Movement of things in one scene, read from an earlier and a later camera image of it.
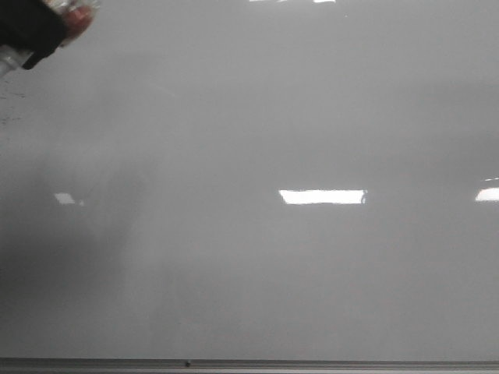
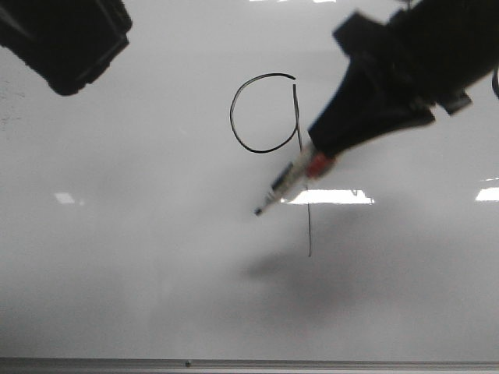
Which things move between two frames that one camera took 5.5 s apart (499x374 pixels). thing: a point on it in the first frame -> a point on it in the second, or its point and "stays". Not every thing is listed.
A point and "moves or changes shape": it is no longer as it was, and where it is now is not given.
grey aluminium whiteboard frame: [243, 365] stays
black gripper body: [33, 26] -> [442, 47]
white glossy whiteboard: [255, 179] stays
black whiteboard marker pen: [78, 16] moves or changes shape
